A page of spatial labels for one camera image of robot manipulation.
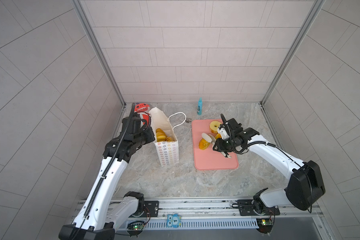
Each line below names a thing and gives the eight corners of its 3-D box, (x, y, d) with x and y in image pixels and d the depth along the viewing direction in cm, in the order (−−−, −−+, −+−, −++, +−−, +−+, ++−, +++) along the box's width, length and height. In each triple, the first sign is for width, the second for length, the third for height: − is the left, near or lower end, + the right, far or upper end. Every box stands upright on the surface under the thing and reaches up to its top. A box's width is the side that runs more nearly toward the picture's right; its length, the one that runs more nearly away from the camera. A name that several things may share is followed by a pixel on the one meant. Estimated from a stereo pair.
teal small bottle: (197, 115, 112) (197, 104, 102) (197, 102, 120) (198, 91, 111) (201, 115, 111) (202, 104, 102) (201, 102, 120) (202, 91, 111)
